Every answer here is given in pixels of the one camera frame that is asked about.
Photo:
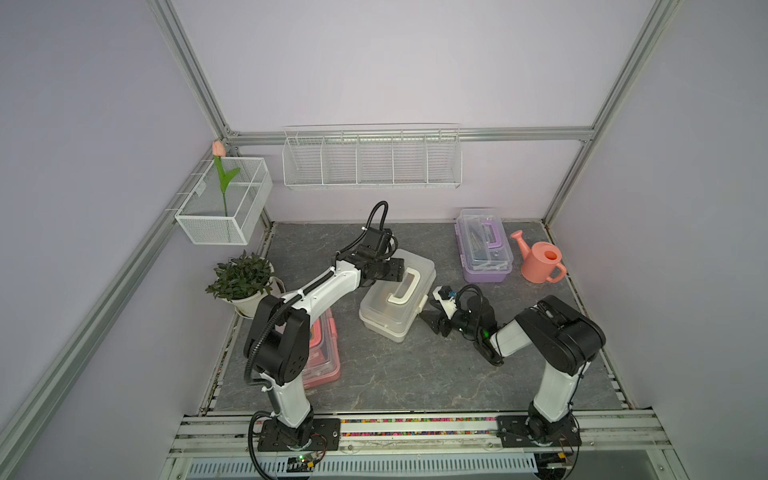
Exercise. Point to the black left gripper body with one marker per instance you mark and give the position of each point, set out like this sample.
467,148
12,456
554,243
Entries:
389,270

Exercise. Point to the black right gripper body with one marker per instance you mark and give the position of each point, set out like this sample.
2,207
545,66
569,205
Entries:
458,323

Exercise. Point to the white toolbox with clear tray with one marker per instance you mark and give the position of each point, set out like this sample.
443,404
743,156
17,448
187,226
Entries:
390,308

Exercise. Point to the purple toolbox with clear lid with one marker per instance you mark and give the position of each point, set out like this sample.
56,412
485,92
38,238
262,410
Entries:
484,250

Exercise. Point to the pink toolbox with clear lid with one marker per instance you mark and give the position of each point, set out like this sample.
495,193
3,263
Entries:
323,365

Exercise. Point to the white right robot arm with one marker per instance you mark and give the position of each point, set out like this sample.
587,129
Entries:
567,340

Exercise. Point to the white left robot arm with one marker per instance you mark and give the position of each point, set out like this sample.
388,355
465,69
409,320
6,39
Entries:
277,349

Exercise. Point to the pink watering can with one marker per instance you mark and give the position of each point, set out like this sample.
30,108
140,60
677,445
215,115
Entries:
542,261

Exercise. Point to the potted green plant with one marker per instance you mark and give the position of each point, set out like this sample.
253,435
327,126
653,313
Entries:
245,280

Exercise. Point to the pink artificial tulip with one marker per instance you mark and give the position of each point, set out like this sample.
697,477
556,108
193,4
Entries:
225,177

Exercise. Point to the white wire wall shelf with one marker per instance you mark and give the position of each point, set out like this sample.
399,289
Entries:
367,156

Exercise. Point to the white wire basket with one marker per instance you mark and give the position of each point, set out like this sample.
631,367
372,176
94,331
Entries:
201,214

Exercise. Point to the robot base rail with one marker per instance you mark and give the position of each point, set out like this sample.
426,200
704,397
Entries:
428,445

